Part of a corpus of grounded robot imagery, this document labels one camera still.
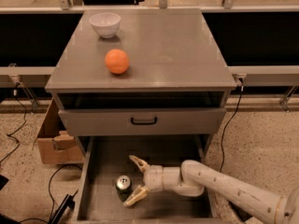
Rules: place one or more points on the open grey middle drawer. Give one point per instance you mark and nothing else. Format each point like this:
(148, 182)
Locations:
(107, 158)

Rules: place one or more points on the orange ball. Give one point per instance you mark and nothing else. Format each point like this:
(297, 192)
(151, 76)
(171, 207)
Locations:
(117, 61)

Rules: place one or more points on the white ceramic bowl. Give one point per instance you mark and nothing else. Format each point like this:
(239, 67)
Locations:
(105, 24)

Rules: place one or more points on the green soda can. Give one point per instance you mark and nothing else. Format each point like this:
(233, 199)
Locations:
(123, 187)

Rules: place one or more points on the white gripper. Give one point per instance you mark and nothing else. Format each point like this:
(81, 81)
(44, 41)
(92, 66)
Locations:
(153, 177)

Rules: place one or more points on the grey drawer cabinet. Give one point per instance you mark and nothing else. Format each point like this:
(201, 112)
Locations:
(174, 62)

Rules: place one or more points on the black device lower left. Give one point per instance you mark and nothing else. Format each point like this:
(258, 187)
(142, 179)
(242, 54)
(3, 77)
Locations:
(68, 202)

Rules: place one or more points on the brown cardboard box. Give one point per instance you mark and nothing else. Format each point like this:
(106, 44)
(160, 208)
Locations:
(54, 143)

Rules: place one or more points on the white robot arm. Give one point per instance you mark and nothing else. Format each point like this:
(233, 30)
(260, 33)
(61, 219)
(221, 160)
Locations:
(192, 177)

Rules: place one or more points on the black drawer handle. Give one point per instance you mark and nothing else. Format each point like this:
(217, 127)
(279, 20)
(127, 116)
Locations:
(143, 122)

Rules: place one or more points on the grey top drawer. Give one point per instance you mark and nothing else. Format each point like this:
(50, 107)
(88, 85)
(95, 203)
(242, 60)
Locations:
(107, 122)

